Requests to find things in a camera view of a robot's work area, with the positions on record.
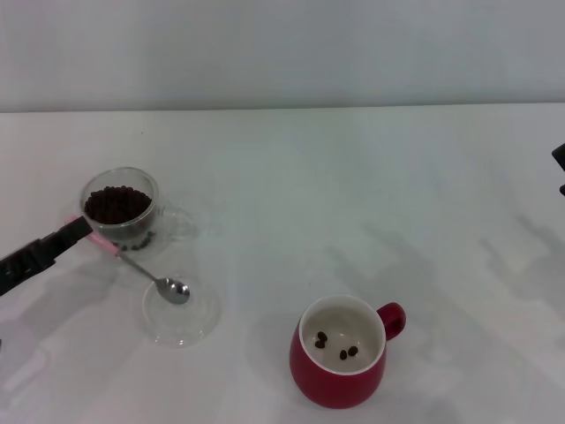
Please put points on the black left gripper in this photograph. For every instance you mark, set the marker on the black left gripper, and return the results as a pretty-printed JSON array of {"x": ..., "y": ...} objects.
[{"x": 24, "y": 265}]

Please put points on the red ceramic mug white inside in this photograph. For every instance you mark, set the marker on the red ceramic mug white inside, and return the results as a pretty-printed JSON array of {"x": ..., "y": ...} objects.
[{"x": 335, "y": 384}]

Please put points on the pile of dark coffee beans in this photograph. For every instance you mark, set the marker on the pile of dark coffee beans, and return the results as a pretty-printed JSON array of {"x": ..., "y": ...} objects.
[{"x": 117, "y": 205}]

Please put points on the clear round glass saucer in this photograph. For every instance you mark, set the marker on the clear round glass saucer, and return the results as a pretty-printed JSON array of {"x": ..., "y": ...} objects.
[{"x": 185, "y": 329}]

